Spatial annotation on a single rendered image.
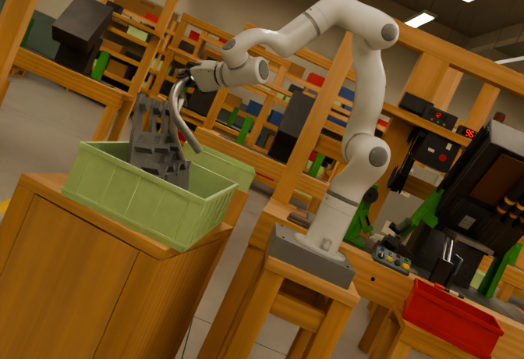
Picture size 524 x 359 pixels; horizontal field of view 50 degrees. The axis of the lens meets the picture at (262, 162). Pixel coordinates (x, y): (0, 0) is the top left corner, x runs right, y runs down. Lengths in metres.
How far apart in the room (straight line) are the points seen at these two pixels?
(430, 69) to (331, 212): 1.24
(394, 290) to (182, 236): 1.01
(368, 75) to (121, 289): 1.02
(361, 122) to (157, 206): 0.74
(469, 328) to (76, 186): 1.37
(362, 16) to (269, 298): 0.94
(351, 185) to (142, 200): 0.68
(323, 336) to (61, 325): 0.80
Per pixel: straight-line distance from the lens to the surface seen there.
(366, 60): 1.92
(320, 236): 1.89
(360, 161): 1.82
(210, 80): 1.86
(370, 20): 1.83
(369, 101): 1.87
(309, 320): 1.88
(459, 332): 2.11
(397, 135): 2.86
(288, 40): 1.79
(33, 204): 1.83
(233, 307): 2.36
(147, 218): 1.67
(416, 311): 2.09
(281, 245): 1.81
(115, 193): 1.70
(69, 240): 1.77
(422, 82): 2.89
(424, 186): 2.99
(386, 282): 2.32
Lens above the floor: 1.26
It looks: 5 degrees down
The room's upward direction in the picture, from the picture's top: 24 degrees clockwise
